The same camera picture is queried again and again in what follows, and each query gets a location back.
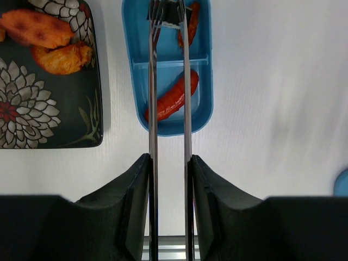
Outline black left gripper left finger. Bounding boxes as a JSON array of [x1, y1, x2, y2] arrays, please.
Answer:
[[1, 153, 151, 260]]

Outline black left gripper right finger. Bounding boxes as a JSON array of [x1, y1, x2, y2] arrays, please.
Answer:
[[192, 155, 347, 260]]

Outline long red sausage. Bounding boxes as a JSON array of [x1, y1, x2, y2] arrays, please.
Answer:
[[145, 70, 199, 122]]

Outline black white sushi piece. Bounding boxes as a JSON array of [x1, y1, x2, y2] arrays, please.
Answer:
[[147, 1, 185, 30]]

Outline metal serving tongs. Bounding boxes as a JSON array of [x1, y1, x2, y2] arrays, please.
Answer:
[[148, 1, 195, 260]]

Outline small red sausage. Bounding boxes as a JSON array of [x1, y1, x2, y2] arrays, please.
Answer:
[[187, 1, 201, 47]]

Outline blue lunch box lid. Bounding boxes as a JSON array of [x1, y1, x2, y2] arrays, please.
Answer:
[[333, 169, 348, 196]]

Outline blue two-compartment lunch box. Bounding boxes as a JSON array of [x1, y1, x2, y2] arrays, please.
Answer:
[[122, 1, 213, 132]]

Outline dark floral square plate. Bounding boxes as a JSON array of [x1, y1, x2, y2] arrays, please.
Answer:
[[0, 0, 104, 149]]

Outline orange fried chicken piece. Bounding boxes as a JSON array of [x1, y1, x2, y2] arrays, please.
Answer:
[[1, 9, 74, 49]]

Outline aluminium front rail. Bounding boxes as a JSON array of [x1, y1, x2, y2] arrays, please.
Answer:
[[141, 235, 201, 260]]

